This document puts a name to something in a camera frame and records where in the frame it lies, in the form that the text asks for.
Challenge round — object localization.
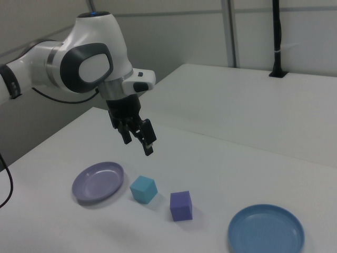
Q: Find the cyan cube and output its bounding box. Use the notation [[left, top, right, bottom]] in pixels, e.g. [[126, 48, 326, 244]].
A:
[[129, 175, 158, 206]]

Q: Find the black camera pole with base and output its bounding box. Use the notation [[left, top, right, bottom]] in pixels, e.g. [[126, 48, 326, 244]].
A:
[[268, 0, 288, 79]]

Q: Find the grey partition post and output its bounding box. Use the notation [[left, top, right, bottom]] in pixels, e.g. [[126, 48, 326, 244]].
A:
[[221, 0, 242, 68]]

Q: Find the purple plate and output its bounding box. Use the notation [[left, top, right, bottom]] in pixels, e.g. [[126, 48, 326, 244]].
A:
[[71, 161, 125, 206]]

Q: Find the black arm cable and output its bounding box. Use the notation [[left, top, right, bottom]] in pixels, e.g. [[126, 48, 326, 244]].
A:
[[0, 86, 100, 209]]

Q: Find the blue plate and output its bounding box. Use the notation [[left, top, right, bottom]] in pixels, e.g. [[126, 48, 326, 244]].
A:
[[227, 204, 305, 253]]

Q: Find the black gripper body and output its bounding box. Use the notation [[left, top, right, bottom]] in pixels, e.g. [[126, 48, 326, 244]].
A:
[[105, 94, 143, 130]]

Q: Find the purple cube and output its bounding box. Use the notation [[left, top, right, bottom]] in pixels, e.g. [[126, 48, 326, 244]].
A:
[[170, 190, 194, 222]]

